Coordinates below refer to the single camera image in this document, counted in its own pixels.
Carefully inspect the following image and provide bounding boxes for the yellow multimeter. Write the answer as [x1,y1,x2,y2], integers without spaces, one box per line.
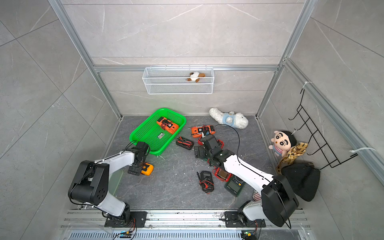
[141,163,154,176]

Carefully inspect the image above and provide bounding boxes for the green plastic basket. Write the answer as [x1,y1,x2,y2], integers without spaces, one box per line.
[130,108,187,156]

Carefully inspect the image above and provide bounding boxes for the small black multimeter red leads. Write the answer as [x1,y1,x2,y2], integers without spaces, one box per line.
[197,171,214,194]

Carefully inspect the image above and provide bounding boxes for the orange multimeter with black leads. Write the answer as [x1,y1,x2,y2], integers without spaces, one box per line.
[157,117,179,135]

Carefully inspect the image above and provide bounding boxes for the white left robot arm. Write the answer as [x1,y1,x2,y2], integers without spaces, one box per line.
[68,142,154,222]

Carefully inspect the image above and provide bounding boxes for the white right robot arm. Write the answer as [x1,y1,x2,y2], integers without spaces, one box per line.
[196,135,299,228]

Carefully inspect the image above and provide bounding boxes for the red multimeter with leads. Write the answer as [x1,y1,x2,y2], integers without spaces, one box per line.
[217,139,224,149]

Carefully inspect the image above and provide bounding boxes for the orange multimeter back side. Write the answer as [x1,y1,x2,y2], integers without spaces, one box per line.
[190,125,216,138]

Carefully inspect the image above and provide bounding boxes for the red multimeter brown screen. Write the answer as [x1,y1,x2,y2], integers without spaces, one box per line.
[212,168,233,182]

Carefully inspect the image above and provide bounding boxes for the green multimeter grey screen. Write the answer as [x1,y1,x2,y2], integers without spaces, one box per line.
[225,175,246,197]

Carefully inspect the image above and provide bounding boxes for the white plush dog blue shirt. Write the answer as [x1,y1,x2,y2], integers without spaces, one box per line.
[209,108,249,129]

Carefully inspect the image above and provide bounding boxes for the newspaper flag print pouch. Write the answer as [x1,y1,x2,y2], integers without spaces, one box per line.
[253,191,262,202]

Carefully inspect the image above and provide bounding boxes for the cartoon boy plush doll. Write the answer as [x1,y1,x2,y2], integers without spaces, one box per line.
[268,131,297,158]

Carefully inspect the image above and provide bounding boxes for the small brown white plush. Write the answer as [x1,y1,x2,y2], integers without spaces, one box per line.
[187,72,206,83]

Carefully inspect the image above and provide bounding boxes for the leopard print cloth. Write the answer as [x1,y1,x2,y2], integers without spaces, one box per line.
[276,143,309,175]

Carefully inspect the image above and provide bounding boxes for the black fabric bag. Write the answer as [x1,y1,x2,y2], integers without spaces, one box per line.
[282,163,321,202]

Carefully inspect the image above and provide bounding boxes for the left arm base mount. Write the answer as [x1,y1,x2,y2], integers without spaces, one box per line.
[104,211,147,228]

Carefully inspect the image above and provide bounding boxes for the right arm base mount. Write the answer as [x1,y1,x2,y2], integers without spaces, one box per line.
[219,201,266,228]

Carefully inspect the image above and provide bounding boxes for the black wire wall rack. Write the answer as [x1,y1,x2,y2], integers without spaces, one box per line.
[289,89,358,170]

